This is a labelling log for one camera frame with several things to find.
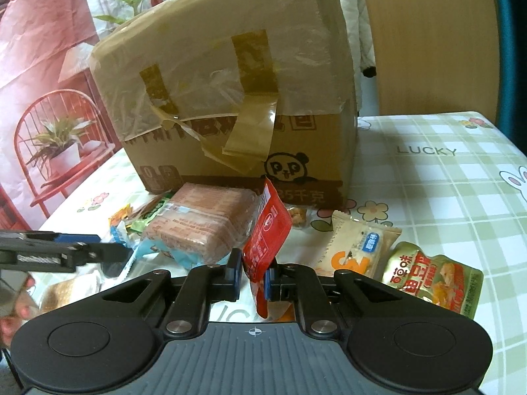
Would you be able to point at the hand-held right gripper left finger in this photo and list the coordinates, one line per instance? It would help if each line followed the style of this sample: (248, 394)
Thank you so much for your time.
(235, 279)

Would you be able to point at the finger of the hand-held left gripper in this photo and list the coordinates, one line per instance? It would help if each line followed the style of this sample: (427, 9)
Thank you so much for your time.
(103, 252)
(78, 238)

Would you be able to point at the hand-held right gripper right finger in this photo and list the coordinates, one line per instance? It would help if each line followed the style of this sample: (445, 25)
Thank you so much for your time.
(269, 286)

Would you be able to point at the blue white snack packet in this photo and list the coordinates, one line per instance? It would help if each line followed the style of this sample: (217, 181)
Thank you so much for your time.
(121, 234)

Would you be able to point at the red snack packet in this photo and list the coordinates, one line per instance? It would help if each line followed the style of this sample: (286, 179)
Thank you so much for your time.
(263, 230)

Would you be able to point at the green snack packet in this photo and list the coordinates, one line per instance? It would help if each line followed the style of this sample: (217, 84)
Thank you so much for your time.
(152, 214)

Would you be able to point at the brown cardboard box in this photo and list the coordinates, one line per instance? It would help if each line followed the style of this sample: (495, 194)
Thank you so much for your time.
(214, 90)

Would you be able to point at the person's left hand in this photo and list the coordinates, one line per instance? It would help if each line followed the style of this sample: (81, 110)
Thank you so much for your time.
(8, 333)

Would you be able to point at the small orange yellow packet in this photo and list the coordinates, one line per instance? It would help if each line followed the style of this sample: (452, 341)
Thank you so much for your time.
(120, 218)

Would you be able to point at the clear bread packet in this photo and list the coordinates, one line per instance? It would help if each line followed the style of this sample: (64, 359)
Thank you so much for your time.
(70, 292)

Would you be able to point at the small nut packet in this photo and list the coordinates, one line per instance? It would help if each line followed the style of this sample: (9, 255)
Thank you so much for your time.
(298, 218)

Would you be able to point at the beige snack packet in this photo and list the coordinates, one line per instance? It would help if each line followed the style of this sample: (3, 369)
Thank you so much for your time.
(354, 238)

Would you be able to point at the yellow snack pouch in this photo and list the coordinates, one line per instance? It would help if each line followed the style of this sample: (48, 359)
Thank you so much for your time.
(432, 275)

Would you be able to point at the printed backdrop cloth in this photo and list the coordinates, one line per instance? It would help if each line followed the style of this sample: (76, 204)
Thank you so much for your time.
(41, 49)

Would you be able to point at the green checked tablecloth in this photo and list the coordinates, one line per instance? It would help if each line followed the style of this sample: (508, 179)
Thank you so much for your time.
(432, 181)

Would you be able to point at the white quilted blanket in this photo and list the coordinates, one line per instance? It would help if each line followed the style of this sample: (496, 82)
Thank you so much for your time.
(362, 28)

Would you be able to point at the wooden chair back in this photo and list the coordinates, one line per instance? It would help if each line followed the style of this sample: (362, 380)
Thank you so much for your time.
(432, 41)

